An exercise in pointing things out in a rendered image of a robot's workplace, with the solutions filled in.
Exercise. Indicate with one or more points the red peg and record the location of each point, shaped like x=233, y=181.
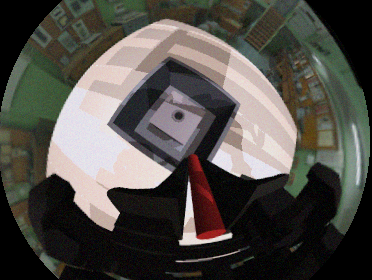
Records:
x=207, y=219

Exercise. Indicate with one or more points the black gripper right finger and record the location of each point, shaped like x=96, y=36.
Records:
x=233, y=195

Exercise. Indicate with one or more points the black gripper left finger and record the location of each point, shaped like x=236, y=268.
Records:
x=167, y=200

